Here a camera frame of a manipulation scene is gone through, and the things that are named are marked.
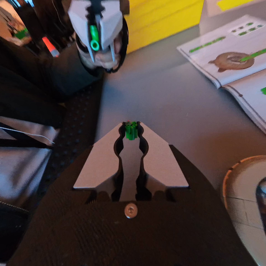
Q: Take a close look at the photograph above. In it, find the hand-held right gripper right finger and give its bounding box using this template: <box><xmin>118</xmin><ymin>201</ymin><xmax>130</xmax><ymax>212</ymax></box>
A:
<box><xmin>136</xmin><ymin>122</ymin><xmax>190</xmax><ymax>201</ymax></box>

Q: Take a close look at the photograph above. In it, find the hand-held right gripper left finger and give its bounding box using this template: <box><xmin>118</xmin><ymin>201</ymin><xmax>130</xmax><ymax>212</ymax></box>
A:
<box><xmin>73</xmin><ymin>122</ymin><xmax>126</xmax><ymax>201</ymax></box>

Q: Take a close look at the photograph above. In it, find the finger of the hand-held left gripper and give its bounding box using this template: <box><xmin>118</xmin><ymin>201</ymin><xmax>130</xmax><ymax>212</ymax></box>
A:
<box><xmin>99</xmin><ymin>0</ymin><xmax>123</xmax><ymax>62</ymax></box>
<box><xmin>67</xmin><ymin>0</ymin><xmax>98</xmax><ymax>63</ymax></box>

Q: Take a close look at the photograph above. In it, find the green curved tube piece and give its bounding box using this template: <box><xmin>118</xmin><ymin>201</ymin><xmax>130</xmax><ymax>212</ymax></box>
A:
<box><xmin>89</xmin><ymin>25</ymin><xmax>100</xmax><ymax>51</ymax></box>

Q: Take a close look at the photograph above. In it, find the green round brick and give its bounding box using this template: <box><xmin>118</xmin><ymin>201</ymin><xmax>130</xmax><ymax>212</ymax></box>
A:
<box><xmin>125</xmin><ymin>121</ymin><xmax>138</xmax><ymax>141</ymax></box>

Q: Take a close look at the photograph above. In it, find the yellow plastic bin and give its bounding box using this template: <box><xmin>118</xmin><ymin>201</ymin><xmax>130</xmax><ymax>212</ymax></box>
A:
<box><xmin>124</xmin><ymin>0</ymin><xmax>205</xmax><ymax>55</ymax></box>

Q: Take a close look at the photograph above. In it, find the person's left forearm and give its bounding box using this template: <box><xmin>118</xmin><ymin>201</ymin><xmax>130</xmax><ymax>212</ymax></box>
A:
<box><xmin>49</xmin><ymin>42</ymin><xmax>105</xmax><ymax>98</ymax></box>

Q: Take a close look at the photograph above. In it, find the grey desk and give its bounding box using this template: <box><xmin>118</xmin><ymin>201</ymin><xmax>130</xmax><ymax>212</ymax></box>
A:
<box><xmin>94</xmin><ymin>24</ymin><xmax>266</xmax><ymax>202</ymax></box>

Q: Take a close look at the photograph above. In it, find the person's left hand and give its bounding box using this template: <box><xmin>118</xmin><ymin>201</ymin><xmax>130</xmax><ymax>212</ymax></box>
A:
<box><xmin>97</xmin><ymin>38</ymin><xmax>123</xmax><ymax>70</ymax></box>

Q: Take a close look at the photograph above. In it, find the orange traffic cone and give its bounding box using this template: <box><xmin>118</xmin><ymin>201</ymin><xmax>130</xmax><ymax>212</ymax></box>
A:
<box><xmin>41</xmin><ymin>36</ymin><xmax>60</xmax><ymax>58</ymax></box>

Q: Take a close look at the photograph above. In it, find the black studded mat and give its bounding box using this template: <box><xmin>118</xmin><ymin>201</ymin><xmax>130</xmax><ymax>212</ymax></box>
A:
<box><xmin>36</xmin><ymin>78</ymin><xmax>105</xmax><ymax>200</ymax></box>

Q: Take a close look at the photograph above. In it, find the grey garment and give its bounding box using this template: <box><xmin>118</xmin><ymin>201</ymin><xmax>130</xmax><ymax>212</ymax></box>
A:
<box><xmin>0</xmin><ymin>116</ymin><xmax>59</xmax><ymax>205</ymax></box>

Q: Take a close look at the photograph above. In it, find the round tan-rimmed model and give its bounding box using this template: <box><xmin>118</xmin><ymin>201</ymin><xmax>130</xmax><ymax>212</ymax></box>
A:
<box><xmin>222</xmin><ymin>155</ymin><xmax>266</xmax><ymax>266</ymax></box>

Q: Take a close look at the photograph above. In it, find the instruction booklet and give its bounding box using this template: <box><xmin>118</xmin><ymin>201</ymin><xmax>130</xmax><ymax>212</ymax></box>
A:
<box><xmin>176</xmin><ymin>15</ymin><xmax>266</xmax><ymax>134</ymax></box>

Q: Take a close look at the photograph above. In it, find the yellow sticky note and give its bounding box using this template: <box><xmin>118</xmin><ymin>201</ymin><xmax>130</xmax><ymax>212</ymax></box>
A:
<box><xmin>217</xmin><ymin>0</ymin><xmax>256</xmax><ymax>12</ymax></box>

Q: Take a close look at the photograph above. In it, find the white string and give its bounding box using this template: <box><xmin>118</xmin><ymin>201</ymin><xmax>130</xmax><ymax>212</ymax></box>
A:
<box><xmin>0</xmin><ymin>126</ymin><xmax>55</xmax><ymax>144</ymax></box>

